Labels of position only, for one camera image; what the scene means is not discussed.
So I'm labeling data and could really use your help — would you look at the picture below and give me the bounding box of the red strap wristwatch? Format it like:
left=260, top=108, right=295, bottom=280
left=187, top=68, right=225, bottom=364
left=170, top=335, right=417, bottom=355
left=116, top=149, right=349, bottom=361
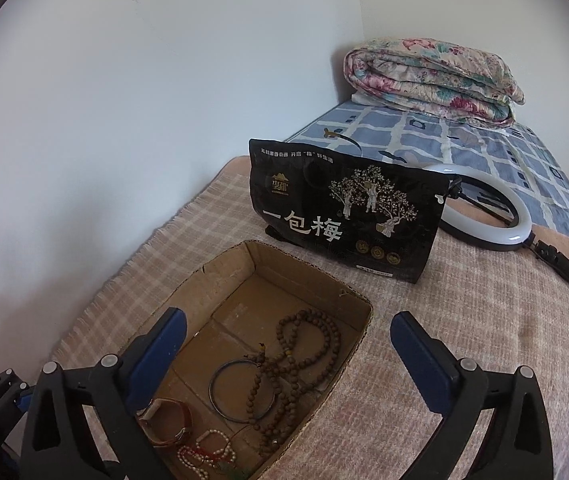
left=136, top=398, right=193, bottom=448

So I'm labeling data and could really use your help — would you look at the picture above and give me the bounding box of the white pearl necklace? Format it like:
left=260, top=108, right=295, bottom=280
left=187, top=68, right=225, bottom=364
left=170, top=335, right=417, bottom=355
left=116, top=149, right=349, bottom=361
left=176, top=429, right=238, bottom=480

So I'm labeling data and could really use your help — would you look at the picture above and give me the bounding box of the green pendant red cord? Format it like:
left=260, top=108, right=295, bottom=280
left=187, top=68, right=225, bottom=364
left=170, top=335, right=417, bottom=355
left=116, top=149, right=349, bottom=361
left=191, top=433, right=251, bottom=480

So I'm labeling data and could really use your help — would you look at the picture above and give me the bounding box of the black hair tie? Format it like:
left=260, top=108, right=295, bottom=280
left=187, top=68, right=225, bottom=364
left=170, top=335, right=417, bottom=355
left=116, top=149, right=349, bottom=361
left=209, top=358, right=278, bottom=424

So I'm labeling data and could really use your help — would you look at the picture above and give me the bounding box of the brown wooden bead mala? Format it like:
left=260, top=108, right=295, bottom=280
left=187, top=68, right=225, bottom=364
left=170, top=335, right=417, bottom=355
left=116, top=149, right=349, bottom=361
left=245, top=309, right=342, bottom=457

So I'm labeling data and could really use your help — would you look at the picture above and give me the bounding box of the beige plaid blanket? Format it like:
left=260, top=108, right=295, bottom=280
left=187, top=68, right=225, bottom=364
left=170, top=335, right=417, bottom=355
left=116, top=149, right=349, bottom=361
left=52, top=157, right=569, bottom=479

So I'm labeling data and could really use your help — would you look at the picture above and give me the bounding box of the open cardboard box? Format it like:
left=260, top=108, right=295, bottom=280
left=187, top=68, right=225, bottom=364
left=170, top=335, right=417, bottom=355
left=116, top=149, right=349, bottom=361
left=140, top=240, right=373, bottom=479

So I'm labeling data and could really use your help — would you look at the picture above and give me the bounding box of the blue checked bed sheet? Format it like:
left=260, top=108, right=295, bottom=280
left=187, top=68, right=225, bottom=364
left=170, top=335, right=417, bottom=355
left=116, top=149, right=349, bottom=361
left=289, top=101, right=569, bottom=236

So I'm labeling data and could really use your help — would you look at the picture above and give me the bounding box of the black snack bag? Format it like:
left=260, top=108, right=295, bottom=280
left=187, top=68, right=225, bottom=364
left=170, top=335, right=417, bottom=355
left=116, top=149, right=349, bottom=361
left=249, top=139, right=449, bottom=284

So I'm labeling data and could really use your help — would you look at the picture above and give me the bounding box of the folded floral quilt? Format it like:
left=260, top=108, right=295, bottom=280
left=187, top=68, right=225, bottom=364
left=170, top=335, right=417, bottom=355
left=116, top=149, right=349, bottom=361
left=343, top=38, right=525, bottom=128

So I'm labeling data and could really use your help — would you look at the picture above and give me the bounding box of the white ring light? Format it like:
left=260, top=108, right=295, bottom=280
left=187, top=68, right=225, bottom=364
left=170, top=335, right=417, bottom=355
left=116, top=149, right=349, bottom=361
left=428, top=164, right=533, bottom=252

